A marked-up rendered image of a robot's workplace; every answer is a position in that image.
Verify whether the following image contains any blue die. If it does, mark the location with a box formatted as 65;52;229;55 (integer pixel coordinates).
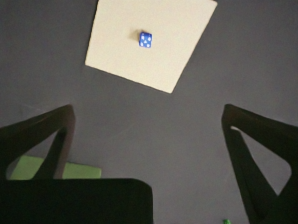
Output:
139;32;152;48

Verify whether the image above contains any tan flat mat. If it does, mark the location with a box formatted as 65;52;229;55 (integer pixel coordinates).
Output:
86;0;216;93

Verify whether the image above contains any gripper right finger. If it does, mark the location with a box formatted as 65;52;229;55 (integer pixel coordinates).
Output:
221;104;298;224

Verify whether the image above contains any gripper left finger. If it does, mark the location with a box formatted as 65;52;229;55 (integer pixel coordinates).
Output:
0;104;76;180

